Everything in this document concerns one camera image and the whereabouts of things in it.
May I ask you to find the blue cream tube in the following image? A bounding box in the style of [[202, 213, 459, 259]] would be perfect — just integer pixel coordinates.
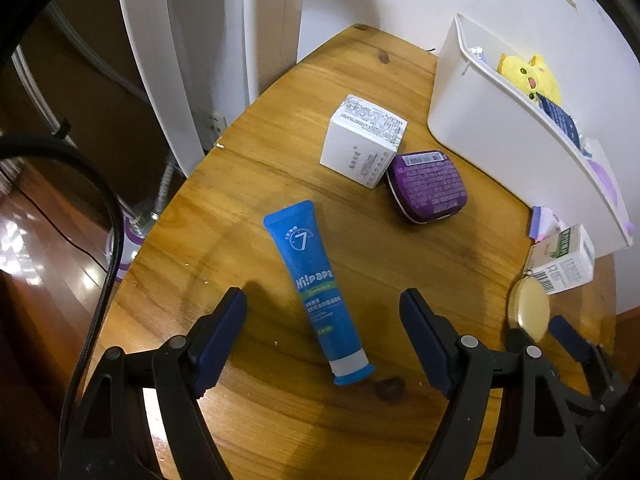
[[264, 200, 374, 386]]

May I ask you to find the white square box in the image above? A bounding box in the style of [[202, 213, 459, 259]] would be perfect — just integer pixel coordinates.
[[320, 94, 408, 188]]

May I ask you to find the round gold compact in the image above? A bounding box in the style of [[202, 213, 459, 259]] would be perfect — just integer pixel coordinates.
[[506, 276, 550, 342]]

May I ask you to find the white barcode box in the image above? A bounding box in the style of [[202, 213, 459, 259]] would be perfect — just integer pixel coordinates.
[[524, 224, 594, 295]]

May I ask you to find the pink sticker card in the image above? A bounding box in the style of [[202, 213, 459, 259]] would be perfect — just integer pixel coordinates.
[[528, 206, 567, 243]]

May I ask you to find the purple plush toy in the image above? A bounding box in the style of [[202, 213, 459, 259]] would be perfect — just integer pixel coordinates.
[[588, 159, 620, 207]]

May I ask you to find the purple mint tin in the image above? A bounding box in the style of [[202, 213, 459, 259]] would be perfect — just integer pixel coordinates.
[[386, 150, 468, 224]]

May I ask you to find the dark blue sachet packet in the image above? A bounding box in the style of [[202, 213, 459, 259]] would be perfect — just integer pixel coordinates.
[[537, 93, 582, 150]]

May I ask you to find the white storage bin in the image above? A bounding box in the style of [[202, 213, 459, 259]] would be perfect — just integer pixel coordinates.
[[427, 13, 637, 257]]

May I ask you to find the wooden side table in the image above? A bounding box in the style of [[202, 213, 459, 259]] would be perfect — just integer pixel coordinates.
[[81, 23, 618, 480]]

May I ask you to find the yellow plush toy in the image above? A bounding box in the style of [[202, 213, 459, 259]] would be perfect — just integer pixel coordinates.
[[497, 53, 562, 106]]

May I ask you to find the black cable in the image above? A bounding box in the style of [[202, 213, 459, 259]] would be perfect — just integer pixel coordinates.
[[0, 132, 125, 461]]

